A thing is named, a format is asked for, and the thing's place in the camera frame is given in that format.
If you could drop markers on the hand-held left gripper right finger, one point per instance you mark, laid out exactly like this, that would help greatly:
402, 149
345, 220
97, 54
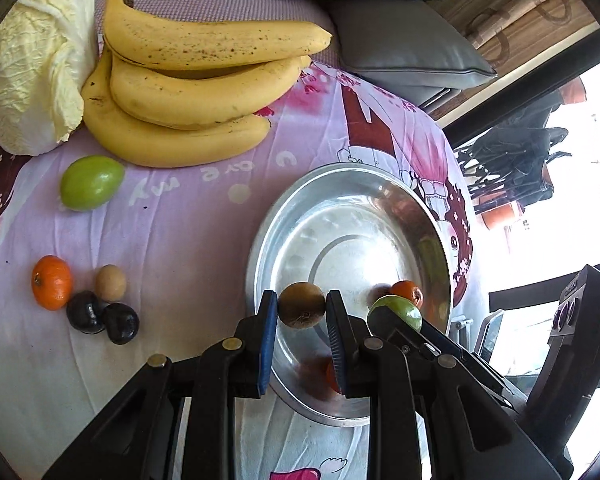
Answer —
337, 345

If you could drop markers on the glossy flat screen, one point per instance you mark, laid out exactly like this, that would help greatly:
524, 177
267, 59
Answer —
491, 332

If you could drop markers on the napa cabbage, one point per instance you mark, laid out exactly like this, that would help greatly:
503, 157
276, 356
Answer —
30, 60

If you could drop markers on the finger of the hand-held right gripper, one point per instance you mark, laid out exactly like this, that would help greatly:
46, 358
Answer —
395, 322

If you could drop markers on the brown kiwi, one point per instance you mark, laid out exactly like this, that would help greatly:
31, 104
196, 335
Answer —
301, 305

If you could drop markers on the yellow banana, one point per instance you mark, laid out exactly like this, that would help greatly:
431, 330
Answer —
200, 97
306, 62
215, 42
170, 142

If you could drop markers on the orange tangerine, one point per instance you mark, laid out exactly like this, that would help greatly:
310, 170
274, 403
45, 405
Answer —
407, 291
52, 282
331, 377

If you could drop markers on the woven patterned curtain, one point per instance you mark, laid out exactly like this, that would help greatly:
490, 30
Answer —
520, 10

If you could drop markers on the pink printed blanket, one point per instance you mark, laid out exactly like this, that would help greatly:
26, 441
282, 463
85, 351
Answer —
180, 245

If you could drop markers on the dark folded chair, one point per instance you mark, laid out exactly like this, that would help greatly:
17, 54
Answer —
515, 155

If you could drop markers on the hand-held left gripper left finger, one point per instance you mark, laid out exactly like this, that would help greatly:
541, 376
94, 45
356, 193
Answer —
265, 345

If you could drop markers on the silver folding stand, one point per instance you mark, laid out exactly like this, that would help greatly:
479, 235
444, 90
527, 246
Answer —
460, 327

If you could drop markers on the grey smooth cushion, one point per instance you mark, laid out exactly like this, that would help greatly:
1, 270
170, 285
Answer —
405, 45

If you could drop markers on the small beige round fruit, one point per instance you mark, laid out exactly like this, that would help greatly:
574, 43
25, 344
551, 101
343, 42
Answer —
111, 282

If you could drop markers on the orange flower pot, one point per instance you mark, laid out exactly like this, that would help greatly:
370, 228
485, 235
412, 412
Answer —
500, 215

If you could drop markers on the round metal basin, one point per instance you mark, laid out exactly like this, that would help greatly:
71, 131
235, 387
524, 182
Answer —
350, 240

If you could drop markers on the green mango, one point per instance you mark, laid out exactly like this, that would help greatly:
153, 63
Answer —
92, 182
406, 311

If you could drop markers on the dark plum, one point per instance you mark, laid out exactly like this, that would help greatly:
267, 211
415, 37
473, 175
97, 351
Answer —
121, 324
85, 312

